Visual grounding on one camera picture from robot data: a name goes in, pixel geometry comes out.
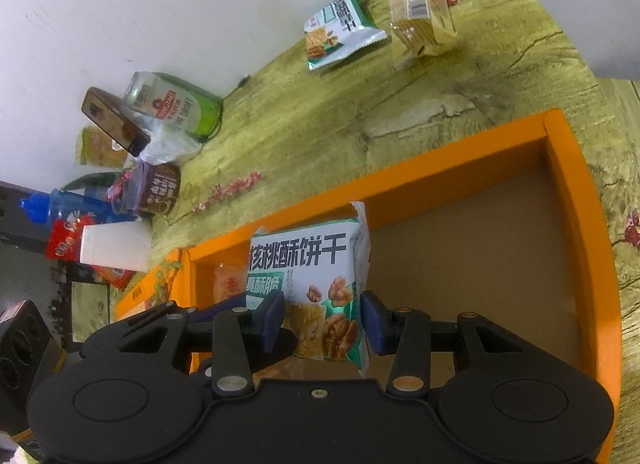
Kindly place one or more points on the orange gift box base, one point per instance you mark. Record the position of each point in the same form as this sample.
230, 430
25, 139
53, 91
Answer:
450, 179

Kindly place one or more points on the dark tub with purple lid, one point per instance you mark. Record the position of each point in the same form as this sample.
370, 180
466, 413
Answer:
160, 189

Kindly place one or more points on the red snack bag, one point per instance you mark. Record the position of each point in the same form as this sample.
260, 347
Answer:
62, 239

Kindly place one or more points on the white paper cup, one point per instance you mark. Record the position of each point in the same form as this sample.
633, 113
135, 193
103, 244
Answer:
115, 244

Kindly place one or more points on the green white biscuit packet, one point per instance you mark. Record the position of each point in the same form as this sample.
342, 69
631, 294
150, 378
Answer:
310, 264
340, 29

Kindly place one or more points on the green beer can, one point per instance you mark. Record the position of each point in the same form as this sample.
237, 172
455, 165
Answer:
175, 104

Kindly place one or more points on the dark green bag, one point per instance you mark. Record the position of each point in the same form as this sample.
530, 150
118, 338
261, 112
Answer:
85, 181

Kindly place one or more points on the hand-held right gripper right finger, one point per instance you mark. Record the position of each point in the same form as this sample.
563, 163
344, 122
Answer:
372, 324

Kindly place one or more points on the orange illustrated box lid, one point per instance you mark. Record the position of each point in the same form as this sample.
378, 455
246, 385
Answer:
150, 289

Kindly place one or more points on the small rubber band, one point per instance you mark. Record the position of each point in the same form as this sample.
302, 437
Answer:
182, 193

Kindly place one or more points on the small pink red packet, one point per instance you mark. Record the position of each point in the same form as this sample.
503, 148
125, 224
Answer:
122, 184

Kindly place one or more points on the clear wafer biscuit packet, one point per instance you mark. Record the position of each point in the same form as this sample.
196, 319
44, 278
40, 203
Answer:
420, 9

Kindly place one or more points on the yellow green snack packet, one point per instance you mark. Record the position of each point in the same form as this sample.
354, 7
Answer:
95, 149

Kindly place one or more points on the blue plastic bottle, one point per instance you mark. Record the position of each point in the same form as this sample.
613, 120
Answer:
60, 204

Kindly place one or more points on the black speaker box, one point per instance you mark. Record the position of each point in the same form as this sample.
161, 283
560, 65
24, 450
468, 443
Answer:
25, 354

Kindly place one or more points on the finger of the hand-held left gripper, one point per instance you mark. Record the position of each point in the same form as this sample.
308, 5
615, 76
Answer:
220, 305
285, 344

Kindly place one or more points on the clear plastic bag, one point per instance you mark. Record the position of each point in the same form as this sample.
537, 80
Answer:
170, 149

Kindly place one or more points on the green covered side table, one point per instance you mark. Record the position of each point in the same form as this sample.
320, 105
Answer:
622, 144

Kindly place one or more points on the round cake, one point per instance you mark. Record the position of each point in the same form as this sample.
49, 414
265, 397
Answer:
230, 284

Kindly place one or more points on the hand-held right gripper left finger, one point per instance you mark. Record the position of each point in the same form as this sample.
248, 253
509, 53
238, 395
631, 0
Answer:
272, 320

